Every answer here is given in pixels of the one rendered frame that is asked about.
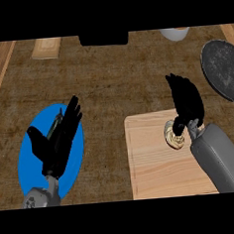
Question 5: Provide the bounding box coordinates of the white cup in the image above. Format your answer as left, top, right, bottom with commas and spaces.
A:
158, 26, 191, 44

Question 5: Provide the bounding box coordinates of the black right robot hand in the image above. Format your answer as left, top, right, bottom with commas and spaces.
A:
165, 70, 208, 138

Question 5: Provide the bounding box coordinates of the black appliance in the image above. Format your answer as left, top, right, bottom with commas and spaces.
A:
77, 31, 130, 50

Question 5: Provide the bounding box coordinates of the cream swirl cupcake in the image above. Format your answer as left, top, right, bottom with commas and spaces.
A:
162, 118, 189, 152

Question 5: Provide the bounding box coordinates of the pale wooden cutting board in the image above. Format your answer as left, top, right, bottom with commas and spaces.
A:
123, 104, 219, 201

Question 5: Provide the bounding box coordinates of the dark grey pan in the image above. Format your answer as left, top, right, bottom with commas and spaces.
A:
198, 38, 234, 106

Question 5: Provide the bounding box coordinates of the small pale wooden board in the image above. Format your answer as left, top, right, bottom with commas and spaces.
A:
30, 36, 63, 61

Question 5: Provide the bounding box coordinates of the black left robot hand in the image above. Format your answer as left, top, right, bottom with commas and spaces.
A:
23, 94, 89, 182

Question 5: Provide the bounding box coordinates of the dark green utensil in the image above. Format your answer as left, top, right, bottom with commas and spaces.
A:
44, 107, 66, 141

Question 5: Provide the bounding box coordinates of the blue oval plate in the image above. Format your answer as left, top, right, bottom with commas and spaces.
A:
13, 101, 89, 203

